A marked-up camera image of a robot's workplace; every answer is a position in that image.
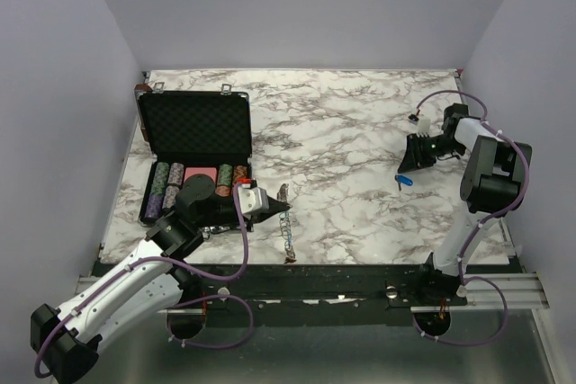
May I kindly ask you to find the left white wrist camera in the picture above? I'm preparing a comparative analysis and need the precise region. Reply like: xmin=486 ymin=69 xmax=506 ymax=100
xmin=238 ymin=184 xmax=268 ymax=214

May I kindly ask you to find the orange poker chip stack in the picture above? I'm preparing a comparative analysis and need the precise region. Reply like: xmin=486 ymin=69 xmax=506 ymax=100
xmin=232 ymin=165 xmax=249 ymax=185

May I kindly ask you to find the aluminium rail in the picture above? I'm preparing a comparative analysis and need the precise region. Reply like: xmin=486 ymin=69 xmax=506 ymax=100
xmin=76 ymin=271 xmax=550 ymax=313

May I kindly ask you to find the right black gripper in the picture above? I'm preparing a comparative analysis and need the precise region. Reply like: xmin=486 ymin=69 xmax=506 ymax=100
xmin=397 ymin=132 xmax=466 ymax=174

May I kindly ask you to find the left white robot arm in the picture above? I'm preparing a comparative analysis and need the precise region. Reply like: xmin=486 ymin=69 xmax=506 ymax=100
xmin=31 ymin=174 xmax=291 ymax=383

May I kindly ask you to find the green poker chip stack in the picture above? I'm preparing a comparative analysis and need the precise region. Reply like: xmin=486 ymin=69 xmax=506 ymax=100
xmin=215 ymin=164 xmax=233 ymax=197

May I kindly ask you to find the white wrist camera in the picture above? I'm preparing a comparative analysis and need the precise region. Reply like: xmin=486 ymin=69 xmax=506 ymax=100
xmin=238 ymin=184 xmax=268 ymax=214
xmin=409 ymin=113 xmax=431 ymax=137

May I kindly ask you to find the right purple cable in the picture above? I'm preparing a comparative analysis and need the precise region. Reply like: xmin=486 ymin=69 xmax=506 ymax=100
xmin=411 ymin=89 xmax=532 ymax=347

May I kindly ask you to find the purple poker chip stack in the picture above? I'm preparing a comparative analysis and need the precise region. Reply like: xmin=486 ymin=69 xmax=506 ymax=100
xmin=140 ymin=162 xmax=185 ymax=225

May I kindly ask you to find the blue tagged key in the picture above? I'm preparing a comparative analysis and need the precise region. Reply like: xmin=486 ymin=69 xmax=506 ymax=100
xmin=394 ymin=174 xmax=414 ymax=191

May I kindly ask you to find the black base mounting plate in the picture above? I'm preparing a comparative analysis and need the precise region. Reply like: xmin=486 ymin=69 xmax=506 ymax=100
xmin=166 ymin=264 xmax=467 ymax=336

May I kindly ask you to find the pink playing card deck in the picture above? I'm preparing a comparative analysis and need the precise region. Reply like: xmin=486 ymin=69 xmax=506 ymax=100
xmin=184 ymin=167 xmax=218 ymax=181

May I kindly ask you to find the black poker chip case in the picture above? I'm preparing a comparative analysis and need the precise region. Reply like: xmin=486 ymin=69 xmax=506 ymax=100
xmin=134 ymin=85 xmax=252 ymax=227

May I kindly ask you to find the grey blue spiral keyring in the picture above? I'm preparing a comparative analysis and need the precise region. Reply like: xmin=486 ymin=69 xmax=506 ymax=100
xmin=277 ymin=183 xmax=297 ymax=263

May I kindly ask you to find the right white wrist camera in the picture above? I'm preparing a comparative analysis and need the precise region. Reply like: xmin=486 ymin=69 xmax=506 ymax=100
xmin=409 ymin=113 xmax=431 ymax=137

